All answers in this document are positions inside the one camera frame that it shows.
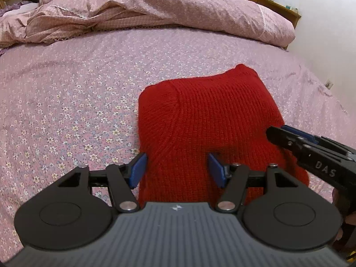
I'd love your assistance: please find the red knit sweater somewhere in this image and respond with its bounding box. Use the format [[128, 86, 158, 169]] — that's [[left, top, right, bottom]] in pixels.
[[138, 64, 309, 204]]

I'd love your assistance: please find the pink floral bed sheet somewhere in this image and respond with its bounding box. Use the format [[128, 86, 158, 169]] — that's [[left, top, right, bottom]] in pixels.
[[1, 27, 355, 261]]

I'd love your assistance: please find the pink crumpled duvet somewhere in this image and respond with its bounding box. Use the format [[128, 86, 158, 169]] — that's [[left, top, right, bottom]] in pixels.
[[1, 0, 295, 48]]

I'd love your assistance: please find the wall power socket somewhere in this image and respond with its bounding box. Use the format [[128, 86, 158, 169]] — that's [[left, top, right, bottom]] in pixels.
[[325, 80, 333, 90]]

